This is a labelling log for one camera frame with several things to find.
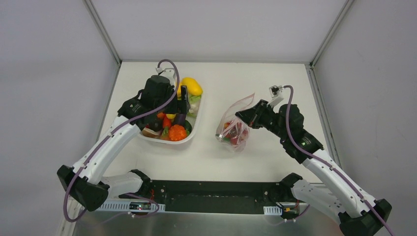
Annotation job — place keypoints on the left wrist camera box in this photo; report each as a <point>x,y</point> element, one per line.
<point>166,72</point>

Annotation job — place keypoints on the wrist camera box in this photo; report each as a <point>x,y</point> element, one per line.
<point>276,95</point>
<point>166,72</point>

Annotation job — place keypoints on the clear pink-dotted zip bag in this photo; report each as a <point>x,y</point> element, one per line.
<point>229,115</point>

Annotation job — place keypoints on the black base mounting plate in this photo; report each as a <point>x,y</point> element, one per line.
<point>217,197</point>

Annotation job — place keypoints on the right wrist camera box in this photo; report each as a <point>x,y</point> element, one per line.
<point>276,95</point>

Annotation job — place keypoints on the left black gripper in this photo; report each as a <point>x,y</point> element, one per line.
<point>182,106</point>

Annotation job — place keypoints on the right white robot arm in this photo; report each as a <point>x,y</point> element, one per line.
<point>355,211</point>

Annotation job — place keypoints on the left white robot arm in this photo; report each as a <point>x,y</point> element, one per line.
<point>85,182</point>

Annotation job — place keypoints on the purple eggplant toy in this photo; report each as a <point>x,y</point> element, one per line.
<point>179,119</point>

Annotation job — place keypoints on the white plastic food bin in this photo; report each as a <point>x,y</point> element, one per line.
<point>191,123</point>

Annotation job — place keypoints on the red cherry bunch green stem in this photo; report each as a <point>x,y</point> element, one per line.
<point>234,132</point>

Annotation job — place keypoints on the brown mushroom slice toy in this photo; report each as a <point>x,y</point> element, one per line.
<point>151,133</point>

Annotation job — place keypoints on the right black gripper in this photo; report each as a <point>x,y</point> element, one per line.
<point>259,112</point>

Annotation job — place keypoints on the orange pumpkin toy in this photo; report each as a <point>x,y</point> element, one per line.
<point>177,133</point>

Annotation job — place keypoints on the yellow banana toy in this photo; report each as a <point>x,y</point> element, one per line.
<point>170,117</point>

